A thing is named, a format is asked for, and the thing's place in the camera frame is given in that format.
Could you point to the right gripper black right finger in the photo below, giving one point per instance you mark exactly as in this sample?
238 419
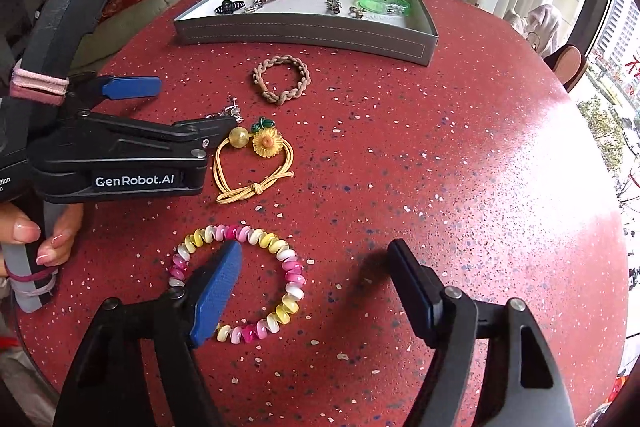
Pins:
522 385

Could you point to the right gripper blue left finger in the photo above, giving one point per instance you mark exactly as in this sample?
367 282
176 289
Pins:
106 386

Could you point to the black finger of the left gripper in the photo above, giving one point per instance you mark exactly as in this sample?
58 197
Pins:
208 131

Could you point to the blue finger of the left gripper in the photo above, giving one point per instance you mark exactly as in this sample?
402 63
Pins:
92 90

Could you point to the black claw hair clip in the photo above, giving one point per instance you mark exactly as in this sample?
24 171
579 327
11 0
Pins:
228 7

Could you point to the silver rhinestone hair clip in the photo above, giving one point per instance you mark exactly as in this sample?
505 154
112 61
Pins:
333 7

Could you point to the green translucent bangle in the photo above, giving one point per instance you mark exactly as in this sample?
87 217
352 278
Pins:
386 7

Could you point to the silver crystal earring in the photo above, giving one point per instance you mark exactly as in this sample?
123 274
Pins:
233 110
254 6

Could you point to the grey jewelry tray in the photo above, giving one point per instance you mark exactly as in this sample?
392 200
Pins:
411 38

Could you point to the person's left hand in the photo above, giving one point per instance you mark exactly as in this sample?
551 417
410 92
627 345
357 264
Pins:
18 229

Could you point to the brown wooden chair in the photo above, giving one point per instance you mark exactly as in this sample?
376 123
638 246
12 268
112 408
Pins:
568 64

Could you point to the pink towel on rack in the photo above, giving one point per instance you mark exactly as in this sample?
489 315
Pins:
541 29

